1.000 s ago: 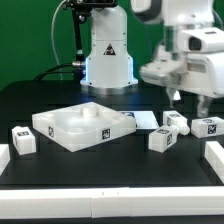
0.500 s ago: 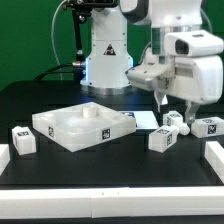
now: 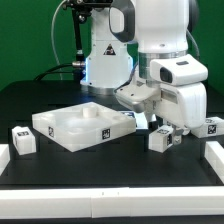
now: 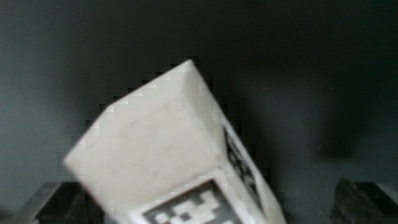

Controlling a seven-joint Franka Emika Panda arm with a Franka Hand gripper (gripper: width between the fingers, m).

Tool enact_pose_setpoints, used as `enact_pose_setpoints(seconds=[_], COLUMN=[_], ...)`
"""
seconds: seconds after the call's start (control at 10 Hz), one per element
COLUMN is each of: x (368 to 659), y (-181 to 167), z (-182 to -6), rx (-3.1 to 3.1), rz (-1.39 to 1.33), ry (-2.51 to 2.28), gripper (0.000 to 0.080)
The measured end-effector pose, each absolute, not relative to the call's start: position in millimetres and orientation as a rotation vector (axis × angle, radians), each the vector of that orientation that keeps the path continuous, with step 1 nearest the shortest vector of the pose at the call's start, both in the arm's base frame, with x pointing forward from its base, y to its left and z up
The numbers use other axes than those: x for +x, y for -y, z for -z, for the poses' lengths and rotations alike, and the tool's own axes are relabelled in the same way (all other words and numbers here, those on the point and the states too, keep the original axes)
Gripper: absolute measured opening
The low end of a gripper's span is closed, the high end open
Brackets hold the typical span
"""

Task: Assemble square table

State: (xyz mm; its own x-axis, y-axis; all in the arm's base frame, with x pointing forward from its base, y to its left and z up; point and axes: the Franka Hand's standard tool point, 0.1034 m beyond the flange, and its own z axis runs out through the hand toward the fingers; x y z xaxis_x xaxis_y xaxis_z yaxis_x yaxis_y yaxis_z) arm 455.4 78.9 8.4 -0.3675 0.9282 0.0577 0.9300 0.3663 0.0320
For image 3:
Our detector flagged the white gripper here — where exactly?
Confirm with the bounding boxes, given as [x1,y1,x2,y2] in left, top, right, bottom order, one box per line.
[114,80,161,129]

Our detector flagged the white square tabletop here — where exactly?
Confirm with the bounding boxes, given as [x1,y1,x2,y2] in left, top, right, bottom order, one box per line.
[32,102,136,152]

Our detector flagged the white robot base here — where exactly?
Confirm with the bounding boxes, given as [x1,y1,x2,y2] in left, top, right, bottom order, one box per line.
[80,8,133,95]

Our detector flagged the white right fence piece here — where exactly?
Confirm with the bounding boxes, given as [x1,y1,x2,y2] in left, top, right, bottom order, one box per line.
[204,141,224,184]

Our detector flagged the white fence piece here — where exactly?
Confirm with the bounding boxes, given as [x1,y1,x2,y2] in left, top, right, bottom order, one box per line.
[204,141,224,184]
[0,144,10,175]

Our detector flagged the white front fence bar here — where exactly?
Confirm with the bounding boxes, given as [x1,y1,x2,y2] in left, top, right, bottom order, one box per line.
[0,186,224,219]

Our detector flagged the white left fence piece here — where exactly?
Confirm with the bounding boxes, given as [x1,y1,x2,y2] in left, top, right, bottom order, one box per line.
[0,144,10,175]

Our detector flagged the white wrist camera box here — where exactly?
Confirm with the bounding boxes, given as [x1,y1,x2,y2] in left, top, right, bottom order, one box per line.
[149,54,209,132]

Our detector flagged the black cables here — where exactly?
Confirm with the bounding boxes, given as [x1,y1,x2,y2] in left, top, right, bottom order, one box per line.
[33,63,83,82]

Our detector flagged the black camera stand pole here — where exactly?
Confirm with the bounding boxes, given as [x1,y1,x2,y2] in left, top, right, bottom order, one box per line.
[62,0,113,81]

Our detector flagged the grey cable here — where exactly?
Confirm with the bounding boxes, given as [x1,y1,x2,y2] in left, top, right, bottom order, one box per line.
[50,1,69,81]

